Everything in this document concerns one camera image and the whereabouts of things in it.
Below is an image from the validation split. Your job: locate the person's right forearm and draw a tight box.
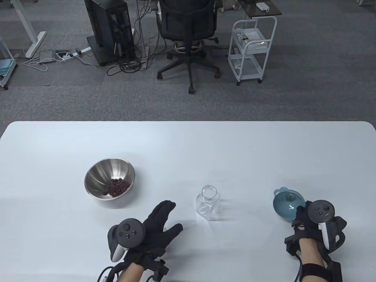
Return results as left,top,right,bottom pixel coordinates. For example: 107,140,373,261
299,238,327,282

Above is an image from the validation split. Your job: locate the person's left forearm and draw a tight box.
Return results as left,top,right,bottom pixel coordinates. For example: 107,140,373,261
117,262,144,282

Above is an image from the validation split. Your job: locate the black office chair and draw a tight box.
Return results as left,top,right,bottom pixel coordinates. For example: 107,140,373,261
157,0,221,94

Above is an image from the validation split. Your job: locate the white trolley with teal bins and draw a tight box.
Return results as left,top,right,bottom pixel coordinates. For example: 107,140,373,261
0,35,17,90

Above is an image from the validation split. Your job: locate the person's left hand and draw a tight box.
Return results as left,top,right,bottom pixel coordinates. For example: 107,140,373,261
125,200,183,265

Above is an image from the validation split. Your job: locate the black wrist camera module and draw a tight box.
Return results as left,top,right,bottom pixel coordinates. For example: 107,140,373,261
143,255,170,280
284,232,303,259

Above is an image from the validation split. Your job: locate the white rolling cart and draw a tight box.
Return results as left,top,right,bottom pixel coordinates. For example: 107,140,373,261
228,16,278,86

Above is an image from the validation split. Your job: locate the person's right hand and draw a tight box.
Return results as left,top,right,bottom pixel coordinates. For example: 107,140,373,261
292,201,323,240

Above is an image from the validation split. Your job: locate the pile of dark red cranberries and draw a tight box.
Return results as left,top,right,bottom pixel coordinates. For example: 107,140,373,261
103,178,130,198

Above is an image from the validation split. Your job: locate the blue plastic funnel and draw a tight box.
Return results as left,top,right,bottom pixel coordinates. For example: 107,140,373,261
273,187,306,222

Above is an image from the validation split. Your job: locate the flat white box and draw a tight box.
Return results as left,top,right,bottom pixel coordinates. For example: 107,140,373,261
237,29,265,42

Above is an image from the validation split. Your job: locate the black white handheld controller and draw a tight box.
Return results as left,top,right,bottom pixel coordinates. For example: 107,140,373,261
108,218,146,262
305,200,347,253

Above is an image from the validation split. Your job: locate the white power strip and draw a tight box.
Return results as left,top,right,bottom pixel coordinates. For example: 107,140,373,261
63,46,91,61

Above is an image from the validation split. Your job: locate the brown side table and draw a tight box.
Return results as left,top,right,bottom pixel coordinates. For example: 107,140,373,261
237,0,282,20

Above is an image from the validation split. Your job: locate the tangle of black cables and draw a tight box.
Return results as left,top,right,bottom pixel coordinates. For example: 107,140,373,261
106,0,151,77

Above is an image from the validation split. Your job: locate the white floor cable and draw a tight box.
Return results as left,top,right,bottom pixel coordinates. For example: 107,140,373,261
23,56,48,72

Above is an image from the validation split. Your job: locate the stainless steel bowl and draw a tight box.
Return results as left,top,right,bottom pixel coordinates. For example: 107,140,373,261
85,158,136,201

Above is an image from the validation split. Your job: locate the clear square coffee jar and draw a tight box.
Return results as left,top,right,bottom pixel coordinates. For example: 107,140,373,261
196,185,220,221

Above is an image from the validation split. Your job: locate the clear plastic bag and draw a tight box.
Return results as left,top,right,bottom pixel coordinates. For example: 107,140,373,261
248,40,271,54

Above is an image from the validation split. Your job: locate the white desk leg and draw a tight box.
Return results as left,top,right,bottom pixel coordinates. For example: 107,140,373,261
10,0,47,58

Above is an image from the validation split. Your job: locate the grey flat box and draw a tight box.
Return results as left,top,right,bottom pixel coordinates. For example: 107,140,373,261
39,50,56,64

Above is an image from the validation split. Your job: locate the black computer tower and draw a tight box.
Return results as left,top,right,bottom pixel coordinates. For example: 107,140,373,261
84,0,136,67

